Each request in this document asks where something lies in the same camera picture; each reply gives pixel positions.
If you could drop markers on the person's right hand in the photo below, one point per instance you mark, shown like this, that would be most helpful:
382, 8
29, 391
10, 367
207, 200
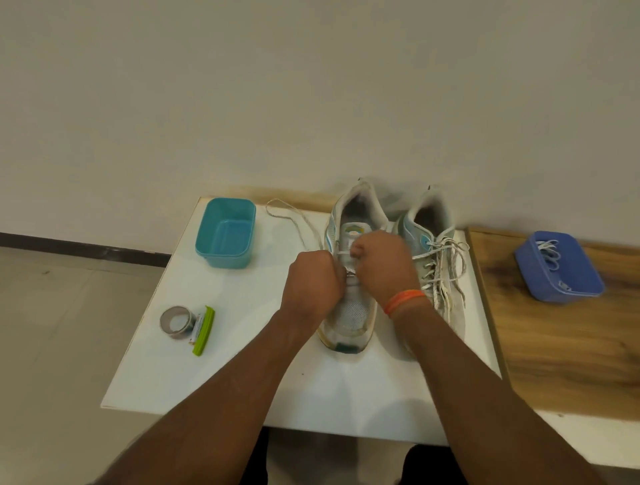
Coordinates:
387, 265

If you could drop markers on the person's left hand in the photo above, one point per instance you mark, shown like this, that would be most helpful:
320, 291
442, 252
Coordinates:
312, 285

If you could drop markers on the worn white sneaker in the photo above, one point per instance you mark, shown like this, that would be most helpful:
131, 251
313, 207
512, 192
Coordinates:
350, 320
425, 235

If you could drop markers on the person's left forearm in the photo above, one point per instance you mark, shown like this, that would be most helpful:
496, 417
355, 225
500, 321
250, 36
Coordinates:
210, 404

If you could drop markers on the person's right forearm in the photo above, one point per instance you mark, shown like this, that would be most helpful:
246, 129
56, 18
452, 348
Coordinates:
485, 394

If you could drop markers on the orange thread wristband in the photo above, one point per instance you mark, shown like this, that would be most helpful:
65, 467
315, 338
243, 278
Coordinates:
404, 300

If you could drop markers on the teal plastic container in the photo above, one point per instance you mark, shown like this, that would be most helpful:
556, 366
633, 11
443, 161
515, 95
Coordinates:
225, 237

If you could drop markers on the green utility cutter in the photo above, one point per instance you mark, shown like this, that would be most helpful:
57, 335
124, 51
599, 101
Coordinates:
205, 335

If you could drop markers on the grey tape roll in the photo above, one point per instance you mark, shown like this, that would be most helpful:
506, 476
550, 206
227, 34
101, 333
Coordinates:
176, 334

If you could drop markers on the blue plastic container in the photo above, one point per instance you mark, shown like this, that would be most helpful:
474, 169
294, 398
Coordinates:
585, 280

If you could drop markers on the black trousers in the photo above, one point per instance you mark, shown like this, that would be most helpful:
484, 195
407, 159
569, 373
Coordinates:
425, 467

